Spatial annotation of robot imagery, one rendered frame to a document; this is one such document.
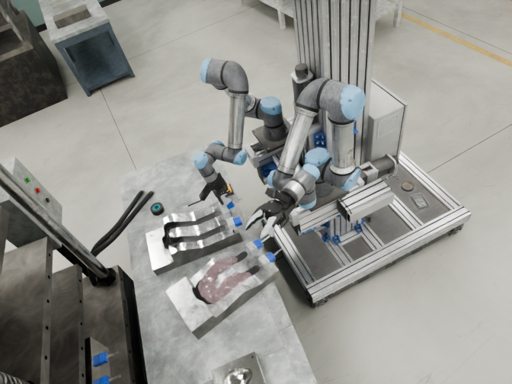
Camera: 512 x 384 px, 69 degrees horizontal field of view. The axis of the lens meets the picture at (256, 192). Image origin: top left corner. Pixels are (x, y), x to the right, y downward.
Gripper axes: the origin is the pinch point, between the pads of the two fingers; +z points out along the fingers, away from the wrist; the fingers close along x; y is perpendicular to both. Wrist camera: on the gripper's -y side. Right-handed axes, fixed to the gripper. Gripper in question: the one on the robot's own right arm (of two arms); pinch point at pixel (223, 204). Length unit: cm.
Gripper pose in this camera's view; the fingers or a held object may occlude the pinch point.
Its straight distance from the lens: 206.9
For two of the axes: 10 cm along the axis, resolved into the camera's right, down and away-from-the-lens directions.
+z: 3.5, 6.6, 6.7
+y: 8.9, -4.6, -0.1
